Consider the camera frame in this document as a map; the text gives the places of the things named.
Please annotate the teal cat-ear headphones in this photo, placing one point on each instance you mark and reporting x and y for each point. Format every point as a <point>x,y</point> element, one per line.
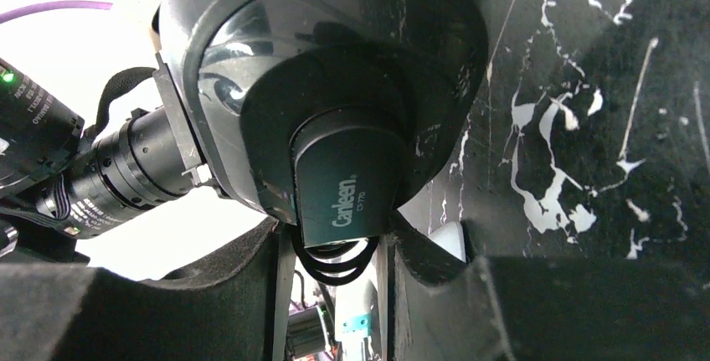
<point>356,325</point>

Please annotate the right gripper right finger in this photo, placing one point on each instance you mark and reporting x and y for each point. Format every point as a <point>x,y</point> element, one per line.
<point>437,307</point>

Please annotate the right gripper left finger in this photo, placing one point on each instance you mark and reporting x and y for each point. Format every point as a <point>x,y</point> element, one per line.
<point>230,305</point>

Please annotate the black headphones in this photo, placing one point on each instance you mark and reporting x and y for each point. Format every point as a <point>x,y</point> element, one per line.
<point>325,114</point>

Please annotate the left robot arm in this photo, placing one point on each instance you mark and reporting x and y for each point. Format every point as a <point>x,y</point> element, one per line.
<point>63,181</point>

